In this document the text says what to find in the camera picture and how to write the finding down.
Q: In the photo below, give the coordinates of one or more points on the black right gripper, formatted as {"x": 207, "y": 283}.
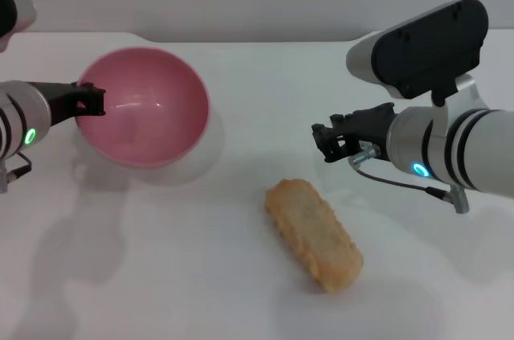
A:
{"x": 371, "y": 127}

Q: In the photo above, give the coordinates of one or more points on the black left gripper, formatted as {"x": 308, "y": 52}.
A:
{"x": 58, "y": 101}

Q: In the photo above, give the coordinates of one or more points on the pink plastic bowl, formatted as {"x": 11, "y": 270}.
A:
{"x": 148, "y": 111}

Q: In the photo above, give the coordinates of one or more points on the orange striped bread loaf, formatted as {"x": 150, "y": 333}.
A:
{"x": 313, "y": 233}

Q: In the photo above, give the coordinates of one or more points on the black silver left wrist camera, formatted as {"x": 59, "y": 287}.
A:
{"x": 14, "y": 14}

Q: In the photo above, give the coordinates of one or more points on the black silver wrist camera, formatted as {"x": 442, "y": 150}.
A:
{"x": 425, "y": 50}
{"x": 14, "y": 14}

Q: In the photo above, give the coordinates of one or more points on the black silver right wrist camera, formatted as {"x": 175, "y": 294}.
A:
{"x": 425, "y": 50}

